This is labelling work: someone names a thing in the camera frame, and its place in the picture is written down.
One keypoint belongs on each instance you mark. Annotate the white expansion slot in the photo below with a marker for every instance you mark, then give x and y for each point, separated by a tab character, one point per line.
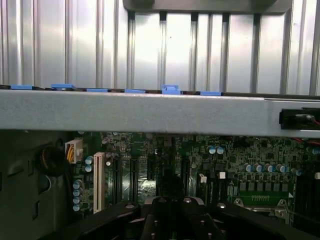
99	182

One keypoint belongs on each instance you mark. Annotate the open grey PC case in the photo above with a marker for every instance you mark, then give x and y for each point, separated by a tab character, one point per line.
125	112

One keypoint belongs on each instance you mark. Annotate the white power connector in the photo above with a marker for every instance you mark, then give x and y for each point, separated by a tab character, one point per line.
73	150

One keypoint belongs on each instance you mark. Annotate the black intrusion switch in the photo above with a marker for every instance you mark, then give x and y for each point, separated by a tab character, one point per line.
300	118

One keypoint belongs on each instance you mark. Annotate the blue slot clip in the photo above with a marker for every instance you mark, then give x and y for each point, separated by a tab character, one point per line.
98	90
62	86
22	87
211	93
135	91
170	90

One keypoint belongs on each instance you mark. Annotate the long black expansion slot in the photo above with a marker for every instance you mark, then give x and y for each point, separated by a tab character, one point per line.
118	185
134	180
186	177

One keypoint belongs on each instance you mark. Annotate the green motherboard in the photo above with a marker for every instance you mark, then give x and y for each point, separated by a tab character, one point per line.
225	155

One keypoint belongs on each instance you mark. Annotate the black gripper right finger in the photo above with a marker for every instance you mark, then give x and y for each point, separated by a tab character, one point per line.
197	220

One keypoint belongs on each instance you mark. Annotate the CPU socket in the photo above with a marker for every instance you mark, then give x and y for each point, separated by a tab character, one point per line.
262	210

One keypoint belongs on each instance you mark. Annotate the short black expansion slot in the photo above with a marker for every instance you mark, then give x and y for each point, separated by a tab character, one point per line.
150	170

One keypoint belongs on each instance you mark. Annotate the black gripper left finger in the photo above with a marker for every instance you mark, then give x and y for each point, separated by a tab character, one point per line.
160	220

